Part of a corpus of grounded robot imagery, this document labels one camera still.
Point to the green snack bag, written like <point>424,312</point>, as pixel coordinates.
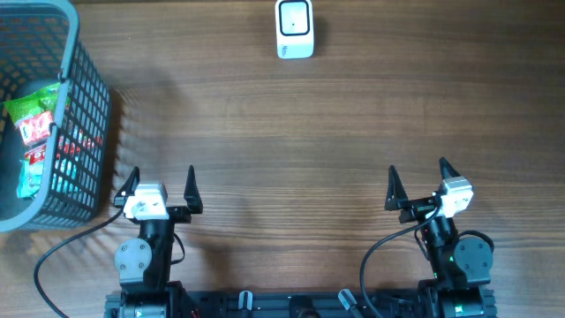
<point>45,99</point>

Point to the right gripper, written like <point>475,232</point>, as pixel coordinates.
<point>397,199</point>

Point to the white barcode scanner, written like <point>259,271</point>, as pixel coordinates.
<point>294,29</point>

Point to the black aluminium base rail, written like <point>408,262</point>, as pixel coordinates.
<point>389,303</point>

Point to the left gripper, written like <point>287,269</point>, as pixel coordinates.
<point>182,215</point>

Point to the dark grey plastic basket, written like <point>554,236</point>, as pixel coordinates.
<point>40,46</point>

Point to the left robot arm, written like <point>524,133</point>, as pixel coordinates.
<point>144,263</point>

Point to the red Nescafe stick sachet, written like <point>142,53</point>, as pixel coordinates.
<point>38,152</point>

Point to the red tissue pack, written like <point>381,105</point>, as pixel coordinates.
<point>36,129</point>

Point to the mint green pack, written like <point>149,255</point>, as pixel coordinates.
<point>30,178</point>

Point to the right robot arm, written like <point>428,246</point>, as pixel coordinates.
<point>460,260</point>

